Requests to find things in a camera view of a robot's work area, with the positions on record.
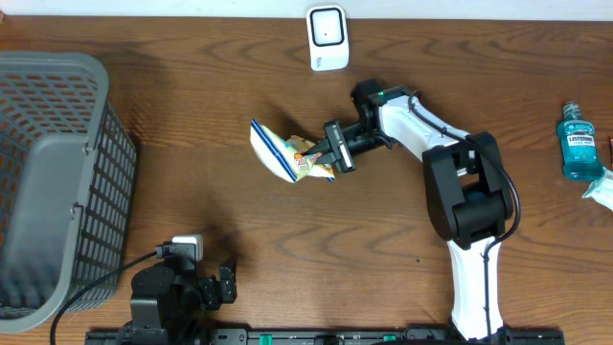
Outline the teal Listerine mouthwash bottle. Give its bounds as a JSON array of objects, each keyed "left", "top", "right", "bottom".
[{"left": 556, "top": 102, "right": 603, "bottom": 181}]

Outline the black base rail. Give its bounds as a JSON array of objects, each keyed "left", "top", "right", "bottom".
[{"left": 85, "top": 327, "right": 566, "bottom": 345}]

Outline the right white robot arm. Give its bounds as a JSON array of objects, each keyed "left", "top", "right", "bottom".
[{"left": 309, "top": 80, "right": 521, "bottom": 342}]

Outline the yellow snack bag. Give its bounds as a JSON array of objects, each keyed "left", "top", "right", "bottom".
[{"left": 250, "top": 119, "right": 335, "bottom": 183}]

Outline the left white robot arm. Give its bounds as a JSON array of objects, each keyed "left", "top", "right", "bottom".
[{"left": 126, "top": 253, "right": 238, "bottom": 345}]

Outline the grey plastic shopping basket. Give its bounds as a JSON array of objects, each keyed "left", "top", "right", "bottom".
[{"left": 1, "top": 52, "right": 137, "bottom": 334}]

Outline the white barcode scanner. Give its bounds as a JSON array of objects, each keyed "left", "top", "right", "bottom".
[{"left": 306, "top": 5, "right": 350, "bottom": 72}]

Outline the light blue wet wipes pack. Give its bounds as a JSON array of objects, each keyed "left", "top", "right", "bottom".
[{"left": 582, "top": 168, "right": 613, "bottom": 210}]

